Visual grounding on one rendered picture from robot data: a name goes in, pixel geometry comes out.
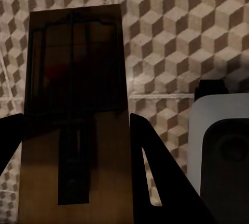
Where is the mousetrap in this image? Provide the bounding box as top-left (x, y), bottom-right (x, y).
top-left (17, 4), bottom-right (134, 224)

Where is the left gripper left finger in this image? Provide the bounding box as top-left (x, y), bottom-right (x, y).
top-left (0, 113), bottom-right (25, 175)

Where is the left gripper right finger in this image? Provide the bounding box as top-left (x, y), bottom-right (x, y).
top-left (130, 113), bottom-right (218, 224)

